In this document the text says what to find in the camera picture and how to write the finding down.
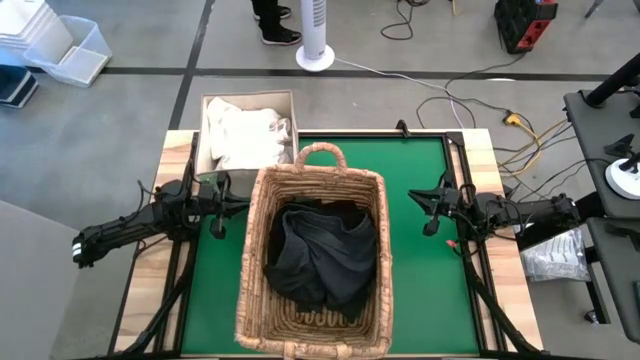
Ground black post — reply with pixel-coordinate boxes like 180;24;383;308
584;52;640;109

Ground clear plastic bag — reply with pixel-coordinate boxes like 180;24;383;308
514;227;592;283

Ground white stacked trays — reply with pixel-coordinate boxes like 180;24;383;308
0;0;75;66

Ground black table rim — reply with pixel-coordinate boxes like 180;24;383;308
174;130;496;359

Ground black floor cable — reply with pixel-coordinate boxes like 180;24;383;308
379;0;416;41
416;52;527;130

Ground clear plastic bin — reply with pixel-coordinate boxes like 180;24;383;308
22;14;114;89

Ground yellow cable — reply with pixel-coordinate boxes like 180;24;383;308
497;119;569;179

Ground red black toolbox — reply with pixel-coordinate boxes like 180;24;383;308
493;0;559;55

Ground blue black case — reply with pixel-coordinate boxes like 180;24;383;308
0;63;40;109

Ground woven wicker basket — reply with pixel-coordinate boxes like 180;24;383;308
234;142;396;360

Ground white fan cable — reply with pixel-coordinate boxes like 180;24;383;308
333;57;469;130

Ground black side table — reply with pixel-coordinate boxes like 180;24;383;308
585;217;640;345
563;89;640;221

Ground beige fabric storage box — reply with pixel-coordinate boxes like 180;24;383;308
194;89;300;199

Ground black cloth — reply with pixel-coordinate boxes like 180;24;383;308
264;198;374;324

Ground white tower fan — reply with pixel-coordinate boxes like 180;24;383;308
294;0;336;73

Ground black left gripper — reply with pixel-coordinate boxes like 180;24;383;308
197;169;251;241

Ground white round device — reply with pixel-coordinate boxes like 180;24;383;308
604;157;640;201

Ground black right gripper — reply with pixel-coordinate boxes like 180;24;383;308
407;168;474;239

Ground green table mat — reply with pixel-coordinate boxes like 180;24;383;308
180;137;481;355

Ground person's black shoes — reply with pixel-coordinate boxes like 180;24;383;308
249;0;304;47

